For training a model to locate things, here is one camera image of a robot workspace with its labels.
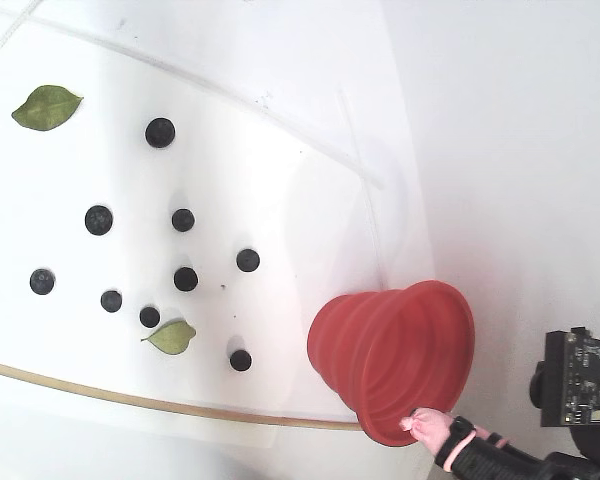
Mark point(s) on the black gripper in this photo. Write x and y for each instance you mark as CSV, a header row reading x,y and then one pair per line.
x,y
485,454

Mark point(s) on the pink sleeved gripper finger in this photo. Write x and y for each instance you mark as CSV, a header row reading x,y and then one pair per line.
x,y
430,427

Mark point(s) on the dark blueberry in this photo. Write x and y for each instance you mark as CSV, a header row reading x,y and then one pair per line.
x,y
42,281
111,301
160,132
183,220
240,360
247,260
149,317
98,220
185,278

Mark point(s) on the red collapsible cup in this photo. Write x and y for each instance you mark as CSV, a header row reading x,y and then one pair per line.
x,y
380,350

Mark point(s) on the green leaf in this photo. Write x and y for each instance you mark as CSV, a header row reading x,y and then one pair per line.
x,y
45,107
172,337

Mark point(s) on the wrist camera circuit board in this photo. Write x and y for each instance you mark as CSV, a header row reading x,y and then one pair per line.
x,y
575,380

